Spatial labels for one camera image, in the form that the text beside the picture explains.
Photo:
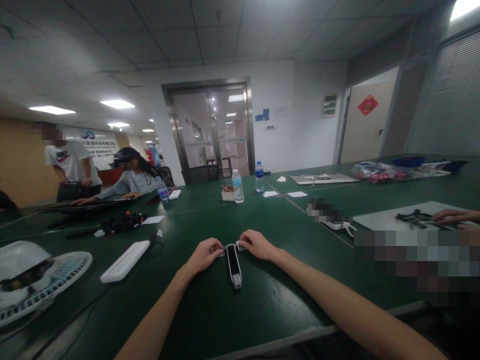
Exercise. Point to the water bottle dark blue label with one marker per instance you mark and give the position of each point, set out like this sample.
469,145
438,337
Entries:
260,178

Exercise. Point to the person's left hand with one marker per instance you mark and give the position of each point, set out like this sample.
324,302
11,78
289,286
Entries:
202,257

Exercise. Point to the person's right fingers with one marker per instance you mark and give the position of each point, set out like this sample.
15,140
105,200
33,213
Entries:
247,240

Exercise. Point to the small water bottle blue label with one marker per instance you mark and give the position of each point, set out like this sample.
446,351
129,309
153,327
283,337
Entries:
162,191

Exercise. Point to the pile of black and red parts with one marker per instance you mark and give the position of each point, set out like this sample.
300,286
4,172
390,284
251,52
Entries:
123,222

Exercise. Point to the grey flat board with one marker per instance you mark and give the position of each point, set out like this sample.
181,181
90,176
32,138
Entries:
322,179

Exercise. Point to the ceiling light panel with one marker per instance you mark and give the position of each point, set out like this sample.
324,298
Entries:
117,103
51,110
465,8

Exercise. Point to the black mesh chair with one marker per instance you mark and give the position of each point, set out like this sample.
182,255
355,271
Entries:
165,176

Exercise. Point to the crumpled white paper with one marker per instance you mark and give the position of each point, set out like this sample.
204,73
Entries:
281,179

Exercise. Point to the beige door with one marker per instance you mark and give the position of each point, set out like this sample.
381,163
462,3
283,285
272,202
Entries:
369,131

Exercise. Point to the black and white strip device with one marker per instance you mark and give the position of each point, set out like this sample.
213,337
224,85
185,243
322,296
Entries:
233,266

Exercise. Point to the white paper sheet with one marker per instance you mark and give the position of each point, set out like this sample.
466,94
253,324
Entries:
153,219

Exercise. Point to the white desk fan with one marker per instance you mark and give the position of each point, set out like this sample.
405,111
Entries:
67,267

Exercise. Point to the window blinds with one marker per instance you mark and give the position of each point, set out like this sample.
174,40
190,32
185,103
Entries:
450,101

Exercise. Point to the framed wall picture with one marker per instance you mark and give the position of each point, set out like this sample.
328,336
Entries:
329,105

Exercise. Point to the blue wall sign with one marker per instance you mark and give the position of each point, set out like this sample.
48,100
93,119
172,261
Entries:
263,114

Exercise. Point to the glass double door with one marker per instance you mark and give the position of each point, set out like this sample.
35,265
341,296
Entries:
210,127

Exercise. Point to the blue tray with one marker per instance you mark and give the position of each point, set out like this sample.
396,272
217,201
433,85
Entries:
408,161

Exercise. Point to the tall water bottle blue label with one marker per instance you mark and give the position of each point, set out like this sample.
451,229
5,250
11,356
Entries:
237,187

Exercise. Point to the small cardboard box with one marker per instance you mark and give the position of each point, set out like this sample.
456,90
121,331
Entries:
227,194

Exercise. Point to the plastic bags of red parts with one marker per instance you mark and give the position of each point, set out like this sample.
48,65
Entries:
375,173

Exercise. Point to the black flat monitor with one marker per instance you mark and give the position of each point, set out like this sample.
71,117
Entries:
86,205

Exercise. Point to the black drone frame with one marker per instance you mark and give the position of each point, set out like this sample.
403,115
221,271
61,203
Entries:
416,217

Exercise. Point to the black bag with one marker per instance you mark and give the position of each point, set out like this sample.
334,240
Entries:
73,191

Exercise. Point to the person's right hand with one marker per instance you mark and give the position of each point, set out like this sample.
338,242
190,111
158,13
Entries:
262,245

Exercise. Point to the white paper piece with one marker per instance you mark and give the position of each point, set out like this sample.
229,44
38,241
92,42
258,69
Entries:
270,194
297,194

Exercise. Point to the grey work mat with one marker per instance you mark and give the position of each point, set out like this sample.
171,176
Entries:
378,217

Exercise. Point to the person's left fingers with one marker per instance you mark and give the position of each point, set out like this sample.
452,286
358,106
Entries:
215,247

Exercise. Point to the red diamond door decoration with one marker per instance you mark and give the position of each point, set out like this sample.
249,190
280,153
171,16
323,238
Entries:
367,105

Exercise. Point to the small white box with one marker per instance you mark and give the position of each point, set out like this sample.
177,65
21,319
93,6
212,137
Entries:
175,194

